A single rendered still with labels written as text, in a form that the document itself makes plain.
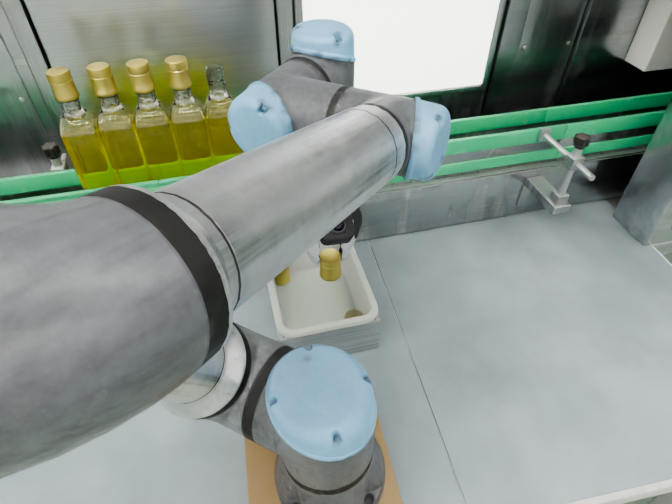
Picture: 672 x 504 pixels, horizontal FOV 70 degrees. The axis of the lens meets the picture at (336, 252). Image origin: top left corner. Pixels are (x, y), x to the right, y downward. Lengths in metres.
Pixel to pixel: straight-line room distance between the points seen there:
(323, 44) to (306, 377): 0.36
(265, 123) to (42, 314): 0.35
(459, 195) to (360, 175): 0.74
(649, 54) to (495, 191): 0.48
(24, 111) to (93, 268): 0.94
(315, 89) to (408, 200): 0.56
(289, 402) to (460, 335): 0.47
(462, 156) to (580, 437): 0.56
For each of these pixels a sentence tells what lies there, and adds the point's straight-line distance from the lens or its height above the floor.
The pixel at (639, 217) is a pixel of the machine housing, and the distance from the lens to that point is 1.24.
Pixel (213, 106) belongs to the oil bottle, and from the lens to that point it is 0.87.
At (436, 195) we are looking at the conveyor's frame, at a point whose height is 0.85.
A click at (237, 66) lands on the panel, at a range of 1.01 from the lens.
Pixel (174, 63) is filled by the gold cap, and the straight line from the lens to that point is 0.85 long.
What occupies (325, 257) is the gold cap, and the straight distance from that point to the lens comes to 0.77.
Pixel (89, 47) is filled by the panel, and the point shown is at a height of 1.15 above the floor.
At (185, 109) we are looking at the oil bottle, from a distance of 0.87.
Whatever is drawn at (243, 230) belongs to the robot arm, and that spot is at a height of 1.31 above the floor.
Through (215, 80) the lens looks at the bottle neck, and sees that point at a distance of 0.87.
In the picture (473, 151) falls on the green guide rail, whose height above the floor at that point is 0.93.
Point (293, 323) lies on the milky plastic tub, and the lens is 0.89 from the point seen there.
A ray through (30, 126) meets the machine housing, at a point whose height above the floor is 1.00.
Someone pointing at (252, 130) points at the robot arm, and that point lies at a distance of 0.51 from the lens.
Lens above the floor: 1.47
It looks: 44 degrees down
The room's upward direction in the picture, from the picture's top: straight up
